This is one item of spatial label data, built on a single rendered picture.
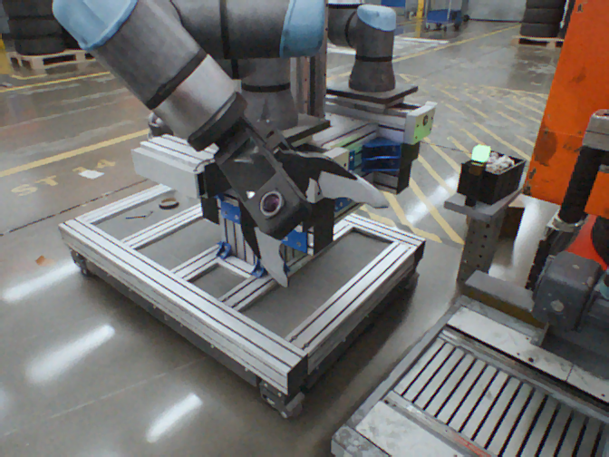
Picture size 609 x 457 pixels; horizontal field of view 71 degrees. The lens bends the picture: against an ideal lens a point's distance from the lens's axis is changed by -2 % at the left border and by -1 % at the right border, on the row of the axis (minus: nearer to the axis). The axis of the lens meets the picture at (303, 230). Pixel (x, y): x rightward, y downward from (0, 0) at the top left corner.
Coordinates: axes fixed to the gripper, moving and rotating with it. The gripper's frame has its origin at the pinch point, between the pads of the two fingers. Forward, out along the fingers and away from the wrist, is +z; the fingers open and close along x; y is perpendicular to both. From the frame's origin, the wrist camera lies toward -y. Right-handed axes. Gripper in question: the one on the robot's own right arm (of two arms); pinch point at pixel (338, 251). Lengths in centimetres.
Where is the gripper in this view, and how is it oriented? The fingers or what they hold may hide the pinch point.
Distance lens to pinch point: 49.9
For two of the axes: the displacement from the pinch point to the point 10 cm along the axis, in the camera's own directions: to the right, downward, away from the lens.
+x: -7.6, 6.2, 1.9
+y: -1.7, -4.7, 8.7
